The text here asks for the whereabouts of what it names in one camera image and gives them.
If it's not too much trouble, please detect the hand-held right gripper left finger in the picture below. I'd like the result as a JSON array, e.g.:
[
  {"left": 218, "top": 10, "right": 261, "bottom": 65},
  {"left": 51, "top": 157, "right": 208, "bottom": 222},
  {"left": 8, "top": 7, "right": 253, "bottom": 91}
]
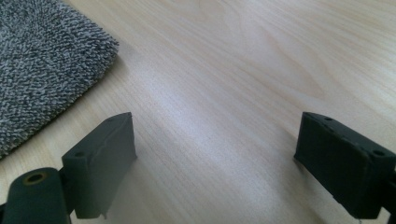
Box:
[{"left": 61, "top": 111, "right": 138, "bottom": 220}]

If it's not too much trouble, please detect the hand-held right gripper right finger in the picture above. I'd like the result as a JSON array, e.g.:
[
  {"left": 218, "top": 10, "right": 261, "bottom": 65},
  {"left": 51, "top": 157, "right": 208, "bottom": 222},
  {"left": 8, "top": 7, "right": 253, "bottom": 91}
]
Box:
[{"left": 293, "top": 111, "right": 396, "bottom": 220}]

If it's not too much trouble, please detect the grey terry cloth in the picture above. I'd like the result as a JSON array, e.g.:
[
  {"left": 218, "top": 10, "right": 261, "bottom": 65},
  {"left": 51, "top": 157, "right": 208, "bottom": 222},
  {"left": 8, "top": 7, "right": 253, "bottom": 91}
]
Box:
[{"left": 0, "top": 0, "right": 120, "bottom": 161}]

